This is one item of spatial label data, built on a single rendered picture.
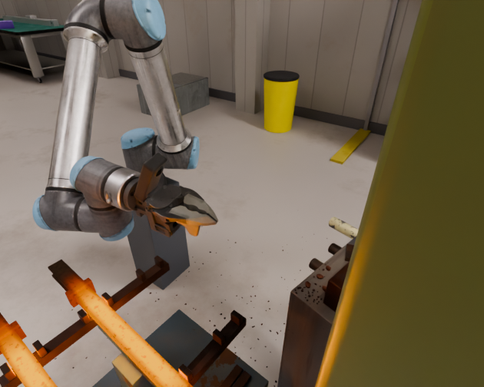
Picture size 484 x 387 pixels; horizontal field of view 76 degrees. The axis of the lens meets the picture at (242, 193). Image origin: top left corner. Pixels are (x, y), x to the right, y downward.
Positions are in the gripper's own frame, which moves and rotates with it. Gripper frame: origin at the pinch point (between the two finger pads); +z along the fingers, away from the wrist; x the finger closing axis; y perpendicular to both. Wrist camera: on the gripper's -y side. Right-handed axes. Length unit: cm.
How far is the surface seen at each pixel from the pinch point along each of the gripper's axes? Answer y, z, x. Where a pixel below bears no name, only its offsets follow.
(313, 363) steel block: 28.2, 25.5, 3.9
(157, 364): 7.3, 5.5, 23.9
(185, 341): 36.6, -4.3, 10.8
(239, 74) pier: 102, -172, -306
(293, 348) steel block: 29.3, 20.6, 2.4
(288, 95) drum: 98, -89, -266
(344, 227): 48, 19, -57
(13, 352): 7.0, -15.1, 33.4
